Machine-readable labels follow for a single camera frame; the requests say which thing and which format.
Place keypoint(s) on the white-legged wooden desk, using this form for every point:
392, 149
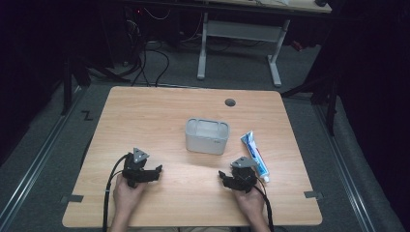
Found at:
245, 32

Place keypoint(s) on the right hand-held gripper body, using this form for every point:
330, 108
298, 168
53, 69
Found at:
244, 177

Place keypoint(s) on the black floor tape mark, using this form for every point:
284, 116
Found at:
87, 115

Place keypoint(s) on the white plastic storage box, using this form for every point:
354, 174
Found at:
206, 143

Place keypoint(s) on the person's right hand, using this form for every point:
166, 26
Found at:
253, 204

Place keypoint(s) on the blue and white toothpaste tube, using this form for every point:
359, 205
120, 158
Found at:
257, 154

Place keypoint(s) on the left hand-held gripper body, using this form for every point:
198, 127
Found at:
133, 170

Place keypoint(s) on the grey tape strip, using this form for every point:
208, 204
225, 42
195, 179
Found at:
74, 198
312, 194

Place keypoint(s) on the metal floor rail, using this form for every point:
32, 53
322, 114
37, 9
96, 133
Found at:
35, 164
348, 174

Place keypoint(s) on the black metal stand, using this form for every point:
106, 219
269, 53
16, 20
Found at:
331, 103
67, 87

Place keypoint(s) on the person's left hand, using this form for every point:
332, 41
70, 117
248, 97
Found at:
124, 199

